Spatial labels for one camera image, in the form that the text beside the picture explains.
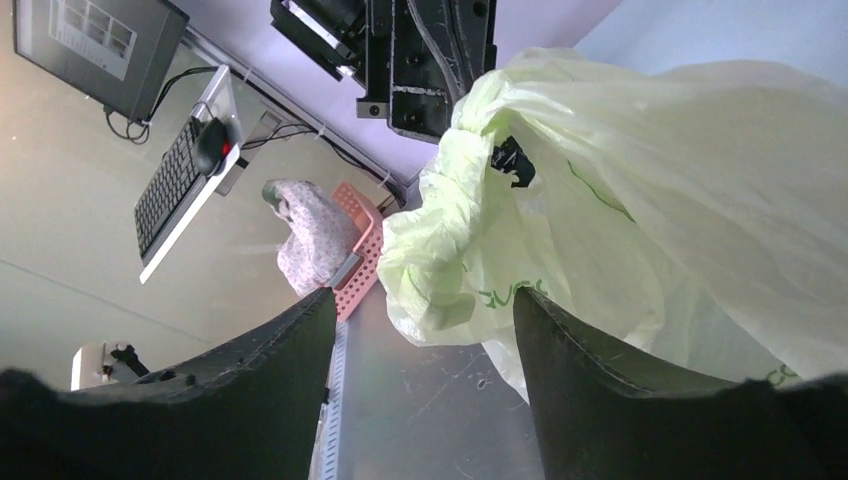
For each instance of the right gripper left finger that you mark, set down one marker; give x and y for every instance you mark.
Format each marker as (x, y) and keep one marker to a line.
(246, 409)

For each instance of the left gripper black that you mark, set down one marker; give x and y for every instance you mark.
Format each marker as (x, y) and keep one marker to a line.
(439, 48)

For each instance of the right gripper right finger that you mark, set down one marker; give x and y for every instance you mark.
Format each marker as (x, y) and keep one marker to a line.
(603, 409)

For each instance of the pale green plastic bag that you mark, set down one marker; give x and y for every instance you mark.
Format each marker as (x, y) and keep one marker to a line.
(699, 215)

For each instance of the pink plastic basket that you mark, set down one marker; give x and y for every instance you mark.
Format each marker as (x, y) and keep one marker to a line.
(357, 275)

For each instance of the floral fabric bundle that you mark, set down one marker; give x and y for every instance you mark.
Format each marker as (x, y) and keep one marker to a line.
(322, 235)

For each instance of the black white keyboard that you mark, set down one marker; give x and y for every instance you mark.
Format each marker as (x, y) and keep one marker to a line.
(176, 192)

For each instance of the black computer mouse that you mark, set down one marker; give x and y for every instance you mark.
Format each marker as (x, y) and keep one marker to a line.
(210, 146)

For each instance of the dark computer monitor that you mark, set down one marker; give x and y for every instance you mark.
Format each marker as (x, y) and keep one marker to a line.
(117, 52)

